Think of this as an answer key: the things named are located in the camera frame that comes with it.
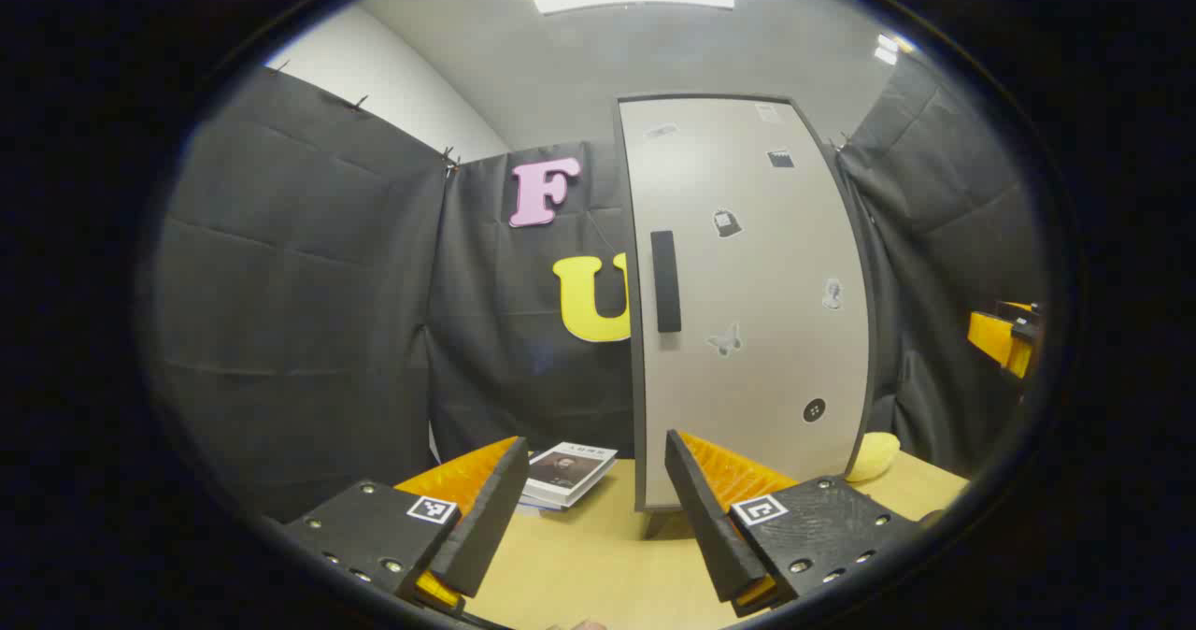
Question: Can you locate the black backdrop cloth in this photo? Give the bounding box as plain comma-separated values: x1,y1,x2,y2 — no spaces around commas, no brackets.
149,50,1047,519

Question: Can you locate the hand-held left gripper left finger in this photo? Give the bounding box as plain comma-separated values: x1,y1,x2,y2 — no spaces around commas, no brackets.
280,436,531,612

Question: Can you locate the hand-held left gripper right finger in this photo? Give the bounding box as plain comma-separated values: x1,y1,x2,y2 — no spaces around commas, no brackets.
663,429,926,619

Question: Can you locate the yellow soft lumpy toy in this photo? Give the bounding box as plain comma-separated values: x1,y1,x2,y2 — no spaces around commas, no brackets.
845,431,902,484

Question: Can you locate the black cabinet door handle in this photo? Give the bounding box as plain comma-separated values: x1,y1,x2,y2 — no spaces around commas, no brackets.
650,230,684,335

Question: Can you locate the white book with portrait cover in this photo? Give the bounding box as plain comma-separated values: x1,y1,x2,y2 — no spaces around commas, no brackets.
521,441,619,508

